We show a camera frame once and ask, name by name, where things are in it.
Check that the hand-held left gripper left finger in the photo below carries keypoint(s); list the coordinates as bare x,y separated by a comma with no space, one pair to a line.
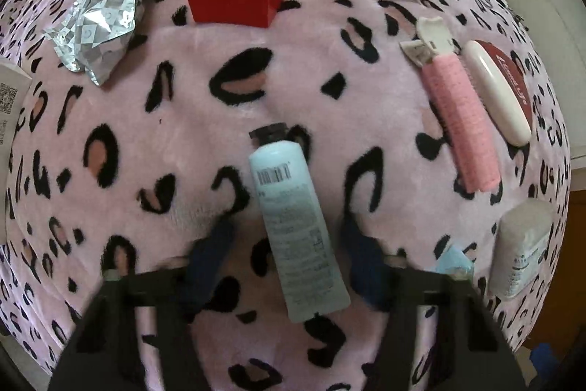
209,256

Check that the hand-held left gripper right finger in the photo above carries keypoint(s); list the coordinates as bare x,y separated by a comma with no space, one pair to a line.
364,258

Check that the light blue cream tube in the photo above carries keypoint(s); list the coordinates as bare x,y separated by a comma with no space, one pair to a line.
293,217

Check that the red and white triangular case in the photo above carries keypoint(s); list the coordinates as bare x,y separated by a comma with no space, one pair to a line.
501,91

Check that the light blue packet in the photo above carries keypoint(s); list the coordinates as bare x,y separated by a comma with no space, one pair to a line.
454,265

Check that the pink leopard print blanket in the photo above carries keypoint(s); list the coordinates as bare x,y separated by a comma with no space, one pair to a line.
183,107

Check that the small white tube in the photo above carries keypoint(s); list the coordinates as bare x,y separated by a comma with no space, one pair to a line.
522,251

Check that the pink hair roller clip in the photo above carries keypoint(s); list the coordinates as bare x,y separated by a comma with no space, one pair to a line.
458,107

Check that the white cardboard box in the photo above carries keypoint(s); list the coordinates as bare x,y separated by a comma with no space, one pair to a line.
10,98

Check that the silver foil packet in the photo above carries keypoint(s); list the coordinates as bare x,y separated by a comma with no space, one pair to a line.
98,17

